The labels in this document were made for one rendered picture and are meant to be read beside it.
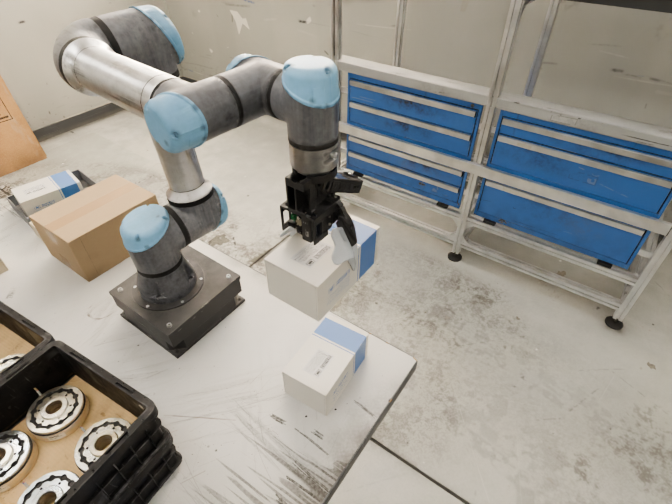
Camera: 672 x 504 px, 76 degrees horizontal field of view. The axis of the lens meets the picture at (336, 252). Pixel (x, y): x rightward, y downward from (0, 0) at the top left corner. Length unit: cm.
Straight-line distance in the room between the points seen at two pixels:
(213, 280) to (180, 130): 70
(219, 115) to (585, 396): 189
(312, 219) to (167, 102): 26
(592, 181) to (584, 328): 73
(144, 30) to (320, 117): 48
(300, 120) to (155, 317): 74
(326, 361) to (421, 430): 89
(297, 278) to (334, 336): 37
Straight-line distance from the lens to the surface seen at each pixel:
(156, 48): 99
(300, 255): 77
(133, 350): 128
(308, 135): 62
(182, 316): 117
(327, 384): 100
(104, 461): 86
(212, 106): 62
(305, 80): 59
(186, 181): 110
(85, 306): 146
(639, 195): 212
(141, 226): 110
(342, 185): 73
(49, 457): 104
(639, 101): 288
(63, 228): 150
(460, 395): 197
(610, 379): 228
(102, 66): 80
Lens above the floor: 165
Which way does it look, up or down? 41 degrees down
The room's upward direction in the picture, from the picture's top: straight up
